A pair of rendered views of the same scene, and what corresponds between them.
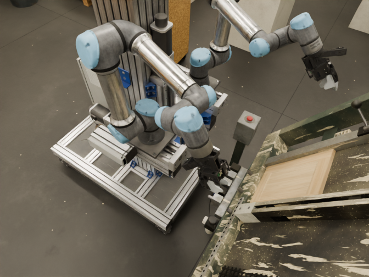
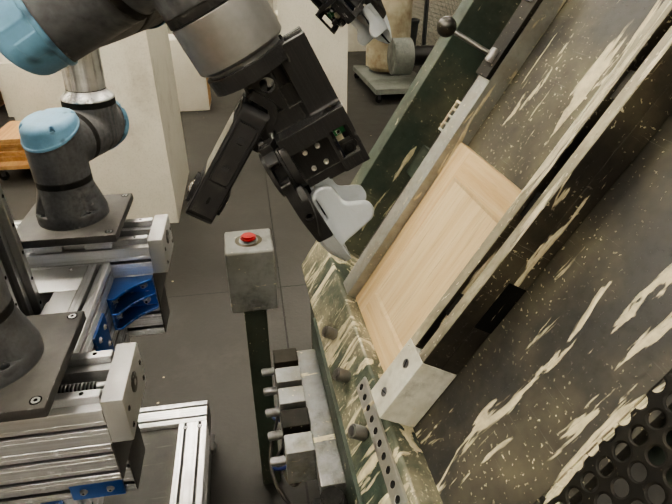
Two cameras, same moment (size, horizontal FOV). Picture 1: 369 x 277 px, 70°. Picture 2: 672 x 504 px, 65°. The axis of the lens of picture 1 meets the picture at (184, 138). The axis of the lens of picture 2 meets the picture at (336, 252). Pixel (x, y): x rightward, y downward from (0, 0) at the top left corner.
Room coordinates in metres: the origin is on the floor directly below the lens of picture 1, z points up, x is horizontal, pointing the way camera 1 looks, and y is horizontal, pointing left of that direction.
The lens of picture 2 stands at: (0.08, 0.17, 1.58)
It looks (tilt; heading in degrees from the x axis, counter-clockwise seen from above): 31 degrees down; 320
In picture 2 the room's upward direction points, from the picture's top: straight up
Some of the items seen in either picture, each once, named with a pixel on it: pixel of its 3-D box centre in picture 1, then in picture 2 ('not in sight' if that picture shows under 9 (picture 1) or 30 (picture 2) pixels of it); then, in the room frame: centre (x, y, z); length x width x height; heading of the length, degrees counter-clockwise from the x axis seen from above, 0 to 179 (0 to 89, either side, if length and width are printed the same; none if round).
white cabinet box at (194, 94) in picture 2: not in sight; (179, 72); (5.66, -2.33, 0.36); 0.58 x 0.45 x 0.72; 59
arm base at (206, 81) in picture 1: (198, 77); (68, 195); (1.30, -0.07, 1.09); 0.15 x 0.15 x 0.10
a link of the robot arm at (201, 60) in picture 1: (200, 61); (56, 144); (1.30, -0.07, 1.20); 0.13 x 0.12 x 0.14; 127
